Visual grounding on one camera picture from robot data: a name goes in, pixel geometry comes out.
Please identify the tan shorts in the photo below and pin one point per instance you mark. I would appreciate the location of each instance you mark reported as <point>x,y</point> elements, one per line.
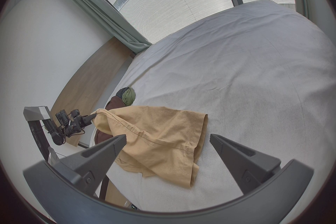
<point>157,133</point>

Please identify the green garment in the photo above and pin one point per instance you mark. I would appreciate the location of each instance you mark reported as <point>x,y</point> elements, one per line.
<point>129,97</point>

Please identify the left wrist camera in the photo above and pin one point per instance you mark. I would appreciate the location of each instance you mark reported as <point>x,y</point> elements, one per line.
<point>75,113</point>

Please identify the bed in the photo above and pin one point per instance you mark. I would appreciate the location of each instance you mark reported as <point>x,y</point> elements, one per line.
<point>236,73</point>

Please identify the dark brown shorts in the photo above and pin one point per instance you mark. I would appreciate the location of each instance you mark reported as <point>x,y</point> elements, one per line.
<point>115,103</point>

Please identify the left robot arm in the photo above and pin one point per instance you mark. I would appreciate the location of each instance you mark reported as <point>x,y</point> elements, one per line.
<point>36,112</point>

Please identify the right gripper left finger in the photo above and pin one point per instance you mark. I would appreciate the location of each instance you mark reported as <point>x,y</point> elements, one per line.
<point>102,157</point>

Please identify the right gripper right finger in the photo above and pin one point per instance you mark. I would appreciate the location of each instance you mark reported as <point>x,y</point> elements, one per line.
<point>233,158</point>

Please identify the black garment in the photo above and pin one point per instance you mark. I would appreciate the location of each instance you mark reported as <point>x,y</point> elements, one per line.
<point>120,93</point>

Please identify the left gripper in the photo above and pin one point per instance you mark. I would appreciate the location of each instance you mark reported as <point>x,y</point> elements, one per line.
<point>78,123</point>

